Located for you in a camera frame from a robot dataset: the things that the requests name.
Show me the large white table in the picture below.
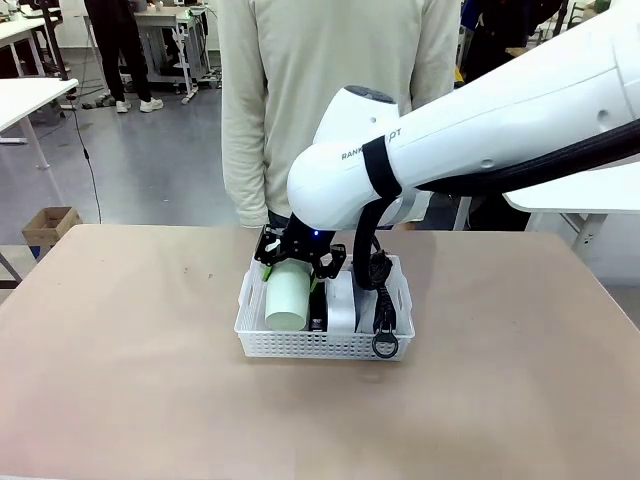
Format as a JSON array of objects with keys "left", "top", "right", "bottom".
[{"left": 452, "top": 159, "right": 640, "bottom": 254}]

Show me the white rectangular box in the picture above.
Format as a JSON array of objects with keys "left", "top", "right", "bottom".
[{"left": 325, "top": 269, "right": 358, "bottom": 334}]

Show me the person in black clothes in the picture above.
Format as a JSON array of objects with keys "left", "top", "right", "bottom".
[{"left": 82, "top": 0, "right": 165, "bottom": 114}]

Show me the person in cream sweater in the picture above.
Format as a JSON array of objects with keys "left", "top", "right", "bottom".
[{"left": 219, "top": 0, "right": 461, "bottom": 231}]

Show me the person in dark clothes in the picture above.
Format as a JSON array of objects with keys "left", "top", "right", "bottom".
[{"left": 462, "top": 0, "right": 551, "bottom": 84}]

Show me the white workbench cart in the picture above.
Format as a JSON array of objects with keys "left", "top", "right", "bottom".
[{"left": 132, "top": 3, "right": 211, "bottom": 105}]

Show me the white desk with black clamp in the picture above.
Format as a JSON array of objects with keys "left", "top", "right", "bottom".
[{"left": 0, "top": 0, "right": 71, "bottom": 81}]

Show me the black stapler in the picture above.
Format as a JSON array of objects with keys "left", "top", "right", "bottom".
[{"left": 307, "top": 289, "right": 329, "bottom": 332}]

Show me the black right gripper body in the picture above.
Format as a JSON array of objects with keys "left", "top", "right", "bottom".
[{"left": 279, "top": 214, "right": 334, "bottom": 267}]

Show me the grey pouch with black zipper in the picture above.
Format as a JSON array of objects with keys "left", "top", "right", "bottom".
[{"left": 355, "top": 263, "right": 401, "bottom": 360}]

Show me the black strap on right arm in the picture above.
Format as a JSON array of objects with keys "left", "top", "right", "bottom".
[{"left": 361, "top": 137, "right": 404, "bottom": 200}]

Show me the white desk with white legs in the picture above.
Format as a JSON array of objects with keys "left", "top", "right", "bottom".
[{"left": 0, "top": 77, "right": 80, "bottom": 171}]

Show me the white perforated plastic basket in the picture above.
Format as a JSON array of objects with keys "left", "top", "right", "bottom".
[{"left": 233, "top": 251, "right": 417, "bottom": 361}]

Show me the small cardboard box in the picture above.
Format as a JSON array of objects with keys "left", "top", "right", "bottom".
[{"left": 22, "top": 206, "right": 83, "bottom": 246}]

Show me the pale green cylinder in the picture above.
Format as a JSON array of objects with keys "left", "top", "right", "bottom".
[{"left": 263, "top": 262, "right": 312, "bottom": 331}]

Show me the person's right forearm cream sleeve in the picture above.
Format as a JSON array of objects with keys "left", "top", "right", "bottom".
[{"left": 222, "top": 99, "right": 271, "bottom": 229}]

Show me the black right arm cable sleeve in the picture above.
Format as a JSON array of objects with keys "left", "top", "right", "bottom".
[{"left": 351, "top": 117, "right": 640, "bottom": 292}]

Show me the black floor cable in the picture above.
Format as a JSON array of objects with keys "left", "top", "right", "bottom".
[{"left": 73, "top": 107, "right": 103, "bottom": 225}]

